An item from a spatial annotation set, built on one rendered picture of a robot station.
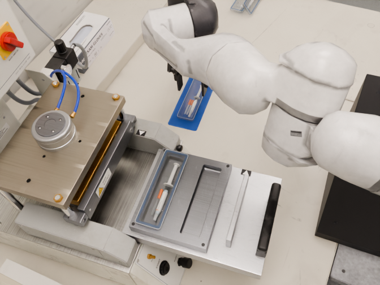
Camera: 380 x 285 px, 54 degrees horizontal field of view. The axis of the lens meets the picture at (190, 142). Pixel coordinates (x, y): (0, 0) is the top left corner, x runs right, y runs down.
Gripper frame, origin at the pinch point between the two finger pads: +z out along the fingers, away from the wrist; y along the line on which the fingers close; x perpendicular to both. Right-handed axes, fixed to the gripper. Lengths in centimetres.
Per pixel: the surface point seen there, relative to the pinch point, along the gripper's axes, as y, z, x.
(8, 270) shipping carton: -21, -1, -69
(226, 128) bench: 14.0, 7.8, -7.7
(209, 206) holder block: 21, -15, -45
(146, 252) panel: 10, -8, -56
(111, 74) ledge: -30.8, 4.8, 0.7
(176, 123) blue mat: -2.1, 7.8, -10.8
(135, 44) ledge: -28.9, 4.8, 17.4
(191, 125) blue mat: 3.1, 7.8, -9.9
